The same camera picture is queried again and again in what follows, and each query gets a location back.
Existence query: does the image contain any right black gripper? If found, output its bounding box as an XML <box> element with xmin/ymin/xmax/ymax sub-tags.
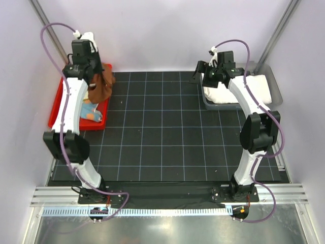
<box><xmin>188</xmin><ymin>60</ymin><xmax>222</xmax><ymax>88</ymax></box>

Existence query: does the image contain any brown towel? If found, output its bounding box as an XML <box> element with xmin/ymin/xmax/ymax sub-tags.
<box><xmin>88</xmin><ymin>64</ymin><xmax>116</xmax><ymax>104</ymax></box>

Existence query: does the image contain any white towel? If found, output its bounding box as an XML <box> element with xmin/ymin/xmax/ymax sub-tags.
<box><xmin>203</xmin><ymin>75</ymin><xmax>272</xmax><ymax>105</ymax></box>

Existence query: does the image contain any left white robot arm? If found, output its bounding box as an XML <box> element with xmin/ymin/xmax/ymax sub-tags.
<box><xmin>43</xmin><ymin>39</ymin><xmax>108</xmax><ymax>204</ymax></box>

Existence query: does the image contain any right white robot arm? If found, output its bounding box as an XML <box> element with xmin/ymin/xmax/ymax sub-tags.
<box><xmin>190</xmin><ymin>48</ymin><xmax>280</xmax><ymax>202</ymax></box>

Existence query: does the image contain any colourful patterned towel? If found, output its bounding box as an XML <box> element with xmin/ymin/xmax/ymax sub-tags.
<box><xmin>80</xmin><ymin>99</ymin><xmax>103</xmax><ymax>123</ymax></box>

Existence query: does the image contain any clear plastic container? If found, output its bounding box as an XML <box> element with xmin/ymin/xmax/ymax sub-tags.
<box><xmin>200</xmin><ymin>62</ymin><xmax>283</xmax><ymax>110</ymax></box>

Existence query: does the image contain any red plastic bin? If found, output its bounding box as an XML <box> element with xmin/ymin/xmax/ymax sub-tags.
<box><xmin>48</xmin><ymin>79</ymin><xmax>110</xmax><ymax>131</ymax></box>

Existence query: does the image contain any black grid mat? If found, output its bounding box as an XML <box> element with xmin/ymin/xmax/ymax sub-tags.
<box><xmin>47</xmin><ymin>71</ymin><xmax>290</xmax><ymax>182</ymax></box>

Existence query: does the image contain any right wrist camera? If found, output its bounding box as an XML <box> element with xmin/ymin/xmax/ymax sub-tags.
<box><xmin>209</xmin><ymin>46</ymin><xmax>218</xmax><ymax>68</ymax></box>

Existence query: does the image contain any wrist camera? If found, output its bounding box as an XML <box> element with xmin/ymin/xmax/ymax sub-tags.
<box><xmin>209</xmin><ymin>46</ymin><xmax>218</xmax><ymax>68</ymax></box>
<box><xmin>73</xmin><ymin>30</ymin><xmax>98</xmax><ymax>53</ymax></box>

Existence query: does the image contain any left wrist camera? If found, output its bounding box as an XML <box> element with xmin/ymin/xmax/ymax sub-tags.
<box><xmin>73</xmin><ymin>30</ymin><xmax>98</xmax><ymax>53</ymax></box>

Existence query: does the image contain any left aluminium frame post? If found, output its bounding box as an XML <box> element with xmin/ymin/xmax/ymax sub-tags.
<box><xmin>28</xmin><ymin>0</ymin><xmax>68</xmax><ymax>64</ymax></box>

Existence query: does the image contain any aluminium frame post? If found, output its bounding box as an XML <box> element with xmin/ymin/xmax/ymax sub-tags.
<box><xmin>28</xmin><ymin>0</ymin><xmax>68</xmax><ymax>64</ymax></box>
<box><xmin>254</xmin><ymin>0</ymin><xmax>301</xmax><ymax>73</ymax></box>

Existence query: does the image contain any right aluminium frame post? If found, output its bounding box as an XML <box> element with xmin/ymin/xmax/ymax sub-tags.
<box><xmin>254</xmin><ymin>0</ymin><xmax>301</xmax><ymax>73</ymax></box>

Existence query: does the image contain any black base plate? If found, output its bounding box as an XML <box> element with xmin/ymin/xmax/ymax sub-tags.
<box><xmin>71</xmin><ymin>181</ymin><xmax>259</xmax><ymax>209</ymax></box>

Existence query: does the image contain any slotted cable duct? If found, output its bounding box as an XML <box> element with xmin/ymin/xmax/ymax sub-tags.
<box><xmin>42</xmin><ymin>206</ymin><xmax>233</xmax><ymax>218</ymax></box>

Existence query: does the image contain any aluminium rail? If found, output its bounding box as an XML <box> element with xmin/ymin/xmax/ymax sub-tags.
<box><xmin>30</xmin><ymin>184</ymin><xmax>309</xmax><ymax>207</ymax></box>

